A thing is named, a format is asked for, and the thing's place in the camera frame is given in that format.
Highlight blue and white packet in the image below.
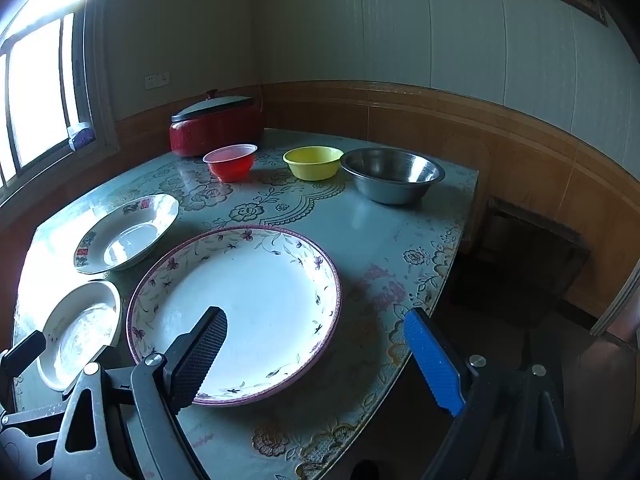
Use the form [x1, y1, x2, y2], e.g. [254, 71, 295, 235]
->
[66, 121, 96, 152]

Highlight dark wooden stool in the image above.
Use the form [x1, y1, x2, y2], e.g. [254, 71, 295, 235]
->
[450, 195, 592, 331]

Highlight floral tablecloth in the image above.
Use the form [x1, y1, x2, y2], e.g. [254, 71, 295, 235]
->
[10, 127, 481, 480]

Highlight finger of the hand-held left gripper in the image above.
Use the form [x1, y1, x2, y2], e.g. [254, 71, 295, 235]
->
[0, 330, 47, 378]
[0, 400, 66, 480]

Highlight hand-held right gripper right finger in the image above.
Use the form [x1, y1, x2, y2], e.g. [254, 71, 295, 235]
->
[403, 307, 581, 480]

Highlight window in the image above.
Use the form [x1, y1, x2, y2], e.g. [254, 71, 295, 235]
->
[0, 0, 121, 206]

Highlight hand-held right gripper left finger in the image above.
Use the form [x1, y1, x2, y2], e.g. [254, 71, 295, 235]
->
[37, 306, 229, 480]

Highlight red plastic bowl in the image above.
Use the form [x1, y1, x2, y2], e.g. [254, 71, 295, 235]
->
[202, 143, 258, 183]

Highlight stainless steel bowl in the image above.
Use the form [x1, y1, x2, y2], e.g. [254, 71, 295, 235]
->
[340, 147, 446, 205]

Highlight yellow plastic bowl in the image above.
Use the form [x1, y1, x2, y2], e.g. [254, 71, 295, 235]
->
[282, 146, 345, 181]

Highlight red electric pot with lid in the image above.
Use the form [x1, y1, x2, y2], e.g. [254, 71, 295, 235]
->
[169, 89, 266, 157]

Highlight large floral purple-rimmed plate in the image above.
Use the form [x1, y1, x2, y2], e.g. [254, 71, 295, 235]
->
[125, 226, 344, 407]

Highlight white floral bowl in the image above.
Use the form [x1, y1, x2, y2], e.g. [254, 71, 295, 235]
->
[36, 280, 122, 392]

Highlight medium floral plate red print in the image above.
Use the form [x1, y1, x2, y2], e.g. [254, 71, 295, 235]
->
[73, 193, 180, 274]

